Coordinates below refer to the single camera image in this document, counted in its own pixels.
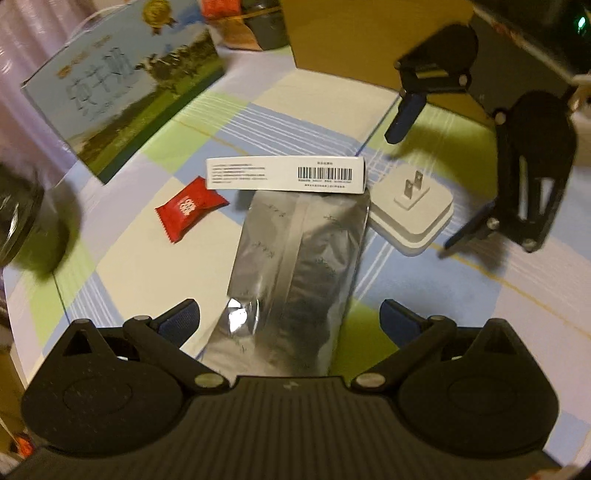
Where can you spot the dark jar with red lid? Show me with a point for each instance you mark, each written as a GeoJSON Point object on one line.
{"type": "Point", "coordinates": [268, 27]}
{"type": "Point", "coordinates": [18, 217]}

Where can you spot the desktop with checked cloth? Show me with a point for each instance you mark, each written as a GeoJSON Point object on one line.
{"type": "Point", "coordinates": [295, 131]}

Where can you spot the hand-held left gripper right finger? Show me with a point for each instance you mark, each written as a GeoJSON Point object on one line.
{"type": "Point", "coordinates": [400, 319]}

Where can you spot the white plug adapter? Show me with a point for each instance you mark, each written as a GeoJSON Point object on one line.
{"type": "Point", "coordinates": [415, 217]}

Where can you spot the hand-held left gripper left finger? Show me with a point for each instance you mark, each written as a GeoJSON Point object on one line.
{"type": "Point", "coordinates": [179, 319]}

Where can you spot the red candy packet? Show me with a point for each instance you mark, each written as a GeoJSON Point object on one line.
{"type": "Point", "coordinates": [189, 208]}

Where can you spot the blue milk carton case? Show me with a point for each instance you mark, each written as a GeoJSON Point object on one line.
{"type": "Point", "coordinates": [120, 87]}

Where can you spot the red package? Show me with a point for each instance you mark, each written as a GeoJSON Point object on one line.
{"type": "Point", "coordinates": [221, 7]}

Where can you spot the white rectangular box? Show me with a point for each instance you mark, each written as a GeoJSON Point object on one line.
{"type": "Point", "coordinates": [277, 173]}

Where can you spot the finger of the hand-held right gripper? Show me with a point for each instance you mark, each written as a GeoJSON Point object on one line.
{"type": "Point", "coordinates": [547, 184]}
{"type": "Point", "coordinates": [406, 113]}

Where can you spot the silver foil pouch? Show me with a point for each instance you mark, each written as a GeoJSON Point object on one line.
{"type": "Point", "coordinates": [300, 277]}

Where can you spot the cardboard box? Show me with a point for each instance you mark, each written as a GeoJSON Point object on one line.
{"type": "Point", "coordinates": [360, 41]}

